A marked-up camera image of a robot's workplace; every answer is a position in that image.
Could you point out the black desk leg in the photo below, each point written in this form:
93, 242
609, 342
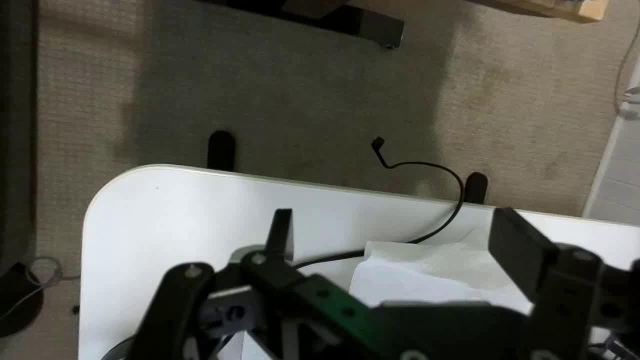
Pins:
221, 151
476, 188

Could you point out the white paper towel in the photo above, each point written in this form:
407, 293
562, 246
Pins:
433, 273

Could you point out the wooden workbench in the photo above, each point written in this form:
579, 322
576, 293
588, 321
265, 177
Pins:
566, 8

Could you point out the black round floor object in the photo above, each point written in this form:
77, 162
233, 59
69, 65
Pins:
17, 301

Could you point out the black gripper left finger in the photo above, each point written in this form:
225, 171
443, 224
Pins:
292, 301

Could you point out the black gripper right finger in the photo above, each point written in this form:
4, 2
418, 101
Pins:
572, 301

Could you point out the black workbench leg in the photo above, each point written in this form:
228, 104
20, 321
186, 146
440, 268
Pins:
346, 23

